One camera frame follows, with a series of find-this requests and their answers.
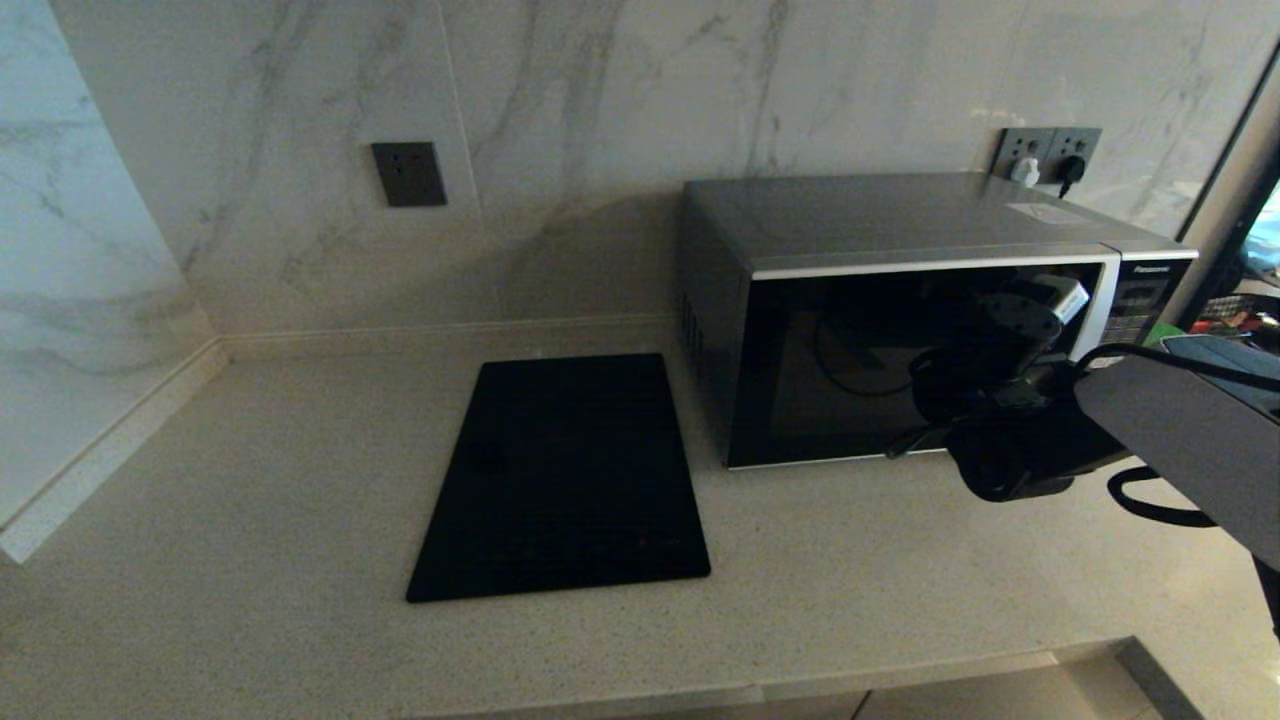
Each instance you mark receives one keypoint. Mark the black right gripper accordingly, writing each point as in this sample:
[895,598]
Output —
[1000,350]

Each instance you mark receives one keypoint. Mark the black glass microwave door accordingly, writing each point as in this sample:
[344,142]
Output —
[830,370]

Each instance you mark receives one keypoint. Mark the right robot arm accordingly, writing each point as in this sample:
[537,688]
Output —
[1190,430]

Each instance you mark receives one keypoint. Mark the silver black microwave oven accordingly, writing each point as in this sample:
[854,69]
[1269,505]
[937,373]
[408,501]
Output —
[850,212]

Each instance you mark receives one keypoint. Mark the green cutting board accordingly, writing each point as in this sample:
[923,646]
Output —
[1170,330]

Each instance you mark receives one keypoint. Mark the black power plug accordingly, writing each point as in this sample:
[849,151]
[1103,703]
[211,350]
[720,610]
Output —
[1071,172]

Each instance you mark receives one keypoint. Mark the white power plug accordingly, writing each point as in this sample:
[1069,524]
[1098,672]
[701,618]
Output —
[1025,171]

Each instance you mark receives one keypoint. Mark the white cabinet front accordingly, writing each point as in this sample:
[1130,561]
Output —
[1000,700]

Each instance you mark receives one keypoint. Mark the black induction cooktop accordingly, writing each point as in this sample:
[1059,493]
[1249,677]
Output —
[560,480]

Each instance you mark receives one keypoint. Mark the double wall socket with plugs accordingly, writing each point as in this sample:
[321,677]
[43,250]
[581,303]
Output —
[1018,144]
[1078,143]

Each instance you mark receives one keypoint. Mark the dark single wall socket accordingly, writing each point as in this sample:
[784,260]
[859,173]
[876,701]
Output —
[409,174]

